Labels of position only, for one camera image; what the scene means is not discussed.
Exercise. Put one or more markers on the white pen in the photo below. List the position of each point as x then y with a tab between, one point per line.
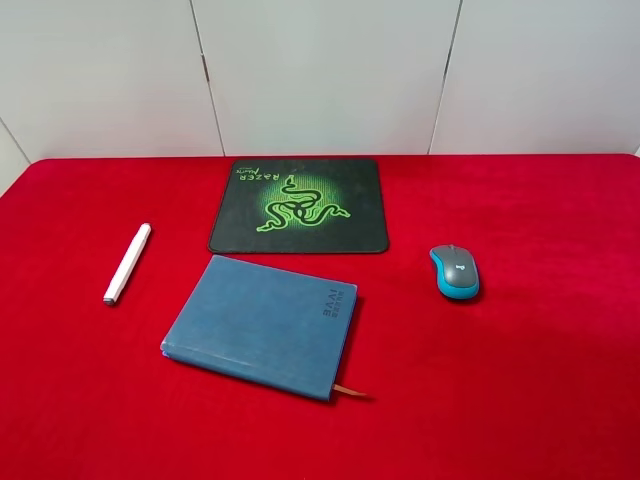
127	265

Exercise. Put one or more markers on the red velvet table cloth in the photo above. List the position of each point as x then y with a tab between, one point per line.
536	377

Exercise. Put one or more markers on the grey blue wireless mouse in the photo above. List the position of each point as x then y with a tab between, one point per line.
457	276

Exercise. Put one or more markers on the black green mouse pad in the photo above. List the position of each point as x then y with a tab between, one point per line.
301	206

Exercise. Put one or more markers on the blue hardcover notebook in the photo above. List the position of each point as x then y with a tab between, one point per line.
265	325

